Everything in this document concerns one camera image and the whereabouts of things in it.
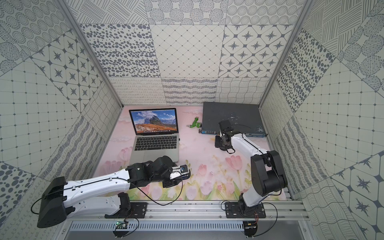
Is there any aluminium mounting rail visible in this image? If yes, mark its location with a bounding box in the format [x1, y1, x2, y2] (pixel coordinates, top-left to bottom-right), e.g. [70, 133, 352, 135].
[67, 197, 309, 221]

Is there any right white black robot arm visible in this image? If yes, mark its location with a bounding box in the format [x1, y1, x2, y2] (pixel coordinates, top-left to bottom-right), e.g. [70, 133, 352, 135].
[215, 120, 288, 218]

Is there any pink floral table mat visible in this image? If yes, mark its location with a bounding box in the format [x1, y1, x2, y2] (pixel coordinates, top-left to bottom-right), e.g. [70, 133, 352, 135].
[94, 106, 252, 201]

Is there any silver open laptop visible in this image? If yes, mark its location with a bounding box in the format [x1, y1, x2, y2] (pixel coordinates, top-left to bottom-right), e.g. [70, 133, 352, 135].
[129, 108, 180, 165]

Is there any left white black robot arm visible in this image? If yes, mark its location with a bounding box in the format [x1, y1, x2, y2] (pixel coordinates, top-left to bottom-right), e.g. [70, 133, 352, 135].
[37, 156, 191, 229]

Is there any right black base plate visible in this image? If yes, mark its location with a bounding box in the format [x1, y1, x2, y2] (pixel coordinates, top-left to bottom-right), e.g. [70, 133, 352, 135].
[223, 201, 266, 219]

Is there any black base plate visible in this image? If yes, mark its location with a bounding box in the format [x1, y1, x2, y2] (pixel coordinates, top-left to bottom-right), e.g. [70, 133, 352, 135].
[223, 201, 266, 219]
[105, 202, 148, 219]

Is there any black wireless mouse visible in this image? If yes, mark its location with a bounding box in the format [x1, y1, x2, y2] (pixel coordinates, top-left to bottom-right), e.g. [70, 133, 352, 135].
[180, 167, 191, 181]

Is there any dark grey network switch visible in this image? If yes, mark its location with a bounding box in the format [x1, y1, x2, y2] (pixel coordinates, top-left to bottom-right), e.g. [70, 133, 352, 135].
[201, 102, 267, 138]

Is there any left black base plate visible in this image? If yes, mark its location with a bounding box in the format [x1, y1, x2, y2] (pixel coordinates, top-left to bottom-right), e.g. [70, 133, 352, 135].
[105, 202, 148, 219]

